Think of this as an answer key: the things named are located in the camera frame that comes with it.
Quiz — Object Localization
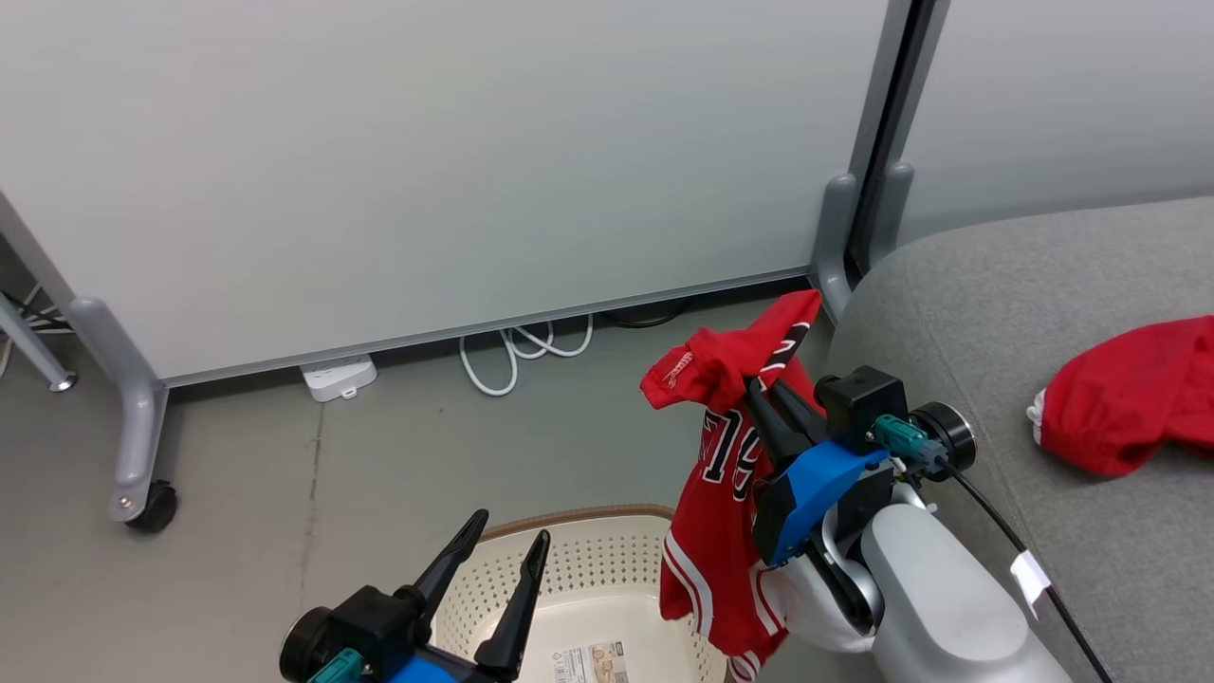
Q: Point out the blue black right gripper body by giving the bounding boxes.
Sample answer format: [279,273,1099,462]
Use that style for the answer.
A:
[754,438,897,567]

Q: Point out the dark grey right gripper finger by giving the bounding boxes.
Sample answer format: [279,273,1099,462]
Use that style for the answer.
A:
[743,378,807,472]
[773,381,828,447]

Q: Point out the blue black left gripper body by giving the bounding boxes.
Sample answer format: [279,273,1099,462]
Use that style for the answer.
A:
[384,621,504,683]

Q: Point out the black floor cable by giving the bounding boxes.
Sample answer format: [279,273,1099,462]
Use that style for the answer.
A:
[602,299,686,329]

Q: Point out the paper label sticker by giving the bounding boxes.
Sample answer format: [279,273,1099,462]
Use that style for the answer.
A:
[553,641,630,683]

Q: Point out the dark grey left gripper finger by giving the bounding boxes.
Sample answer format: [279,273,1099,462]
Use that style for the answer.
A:
[474,529,551,682]
[414,509,489,622]

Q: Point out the coiled white cable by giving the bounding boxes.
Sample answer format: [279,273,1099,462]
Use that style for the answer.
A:
[459,314,595,397]

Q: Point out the grey fabric sofa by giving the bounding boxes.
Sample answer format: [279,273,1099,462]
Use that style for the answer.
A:
[825,197,1214,683]

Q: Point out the narrow white partition panel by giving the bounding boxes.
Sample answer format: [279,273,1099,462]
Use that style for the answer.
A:
[892,0,1214,246]

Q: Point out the grey metal table leg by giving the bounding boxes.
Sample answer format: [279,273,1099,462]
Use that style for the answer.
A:
[0,294,79,393]

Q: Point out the large white partition panel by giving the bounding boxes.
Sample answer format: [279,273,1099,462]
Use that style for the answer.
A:
[0,0,916,388]

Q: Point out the red shorts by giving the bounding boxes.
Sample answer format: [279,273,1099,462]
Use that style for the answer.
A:
[1026,316,1214,477]

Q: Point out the black arm cable with tag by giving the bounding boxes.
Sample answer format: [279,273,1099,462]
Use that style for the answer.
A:
[873,415,1116,683]

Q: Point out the black caster wheel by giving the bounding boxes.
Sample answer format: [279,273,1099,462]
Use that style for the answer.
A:
[126,480,178,533]

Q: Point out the white perforated laundry basket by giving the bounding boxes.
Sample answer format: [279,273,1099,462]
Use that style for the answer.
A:
[432,505,731,683]

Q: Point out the thin black cable bundle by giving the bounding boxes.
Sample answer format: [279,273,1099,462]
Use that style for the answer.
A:
[3,289,73,335]

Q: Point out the white power strip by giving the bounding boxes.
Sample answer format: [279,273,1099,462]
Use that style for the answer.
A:
[301,355,378,403]

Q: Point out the grey partition leg with caster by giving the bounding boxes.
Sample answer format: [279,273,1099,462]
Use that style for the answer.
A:
[68,296,170,524]

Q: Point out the red basketball jersey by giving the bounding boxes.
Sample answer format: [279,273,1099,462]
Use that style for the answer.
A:
[640,290,823,683]

